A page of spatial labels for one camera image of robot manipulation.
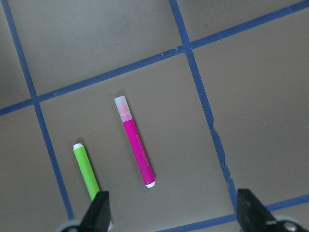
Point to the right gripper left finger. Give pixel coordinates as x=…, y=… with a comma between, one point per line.
x=98, y=216

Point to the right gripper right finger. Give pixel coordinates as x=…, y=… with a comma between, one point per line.
x=253, y=216

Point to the pink highlighter pen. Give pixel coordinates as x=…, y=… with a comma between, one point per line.
x=135, y=142

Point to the green highlighter pen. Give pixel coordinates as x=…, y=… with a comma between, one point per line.
x=86, y=169

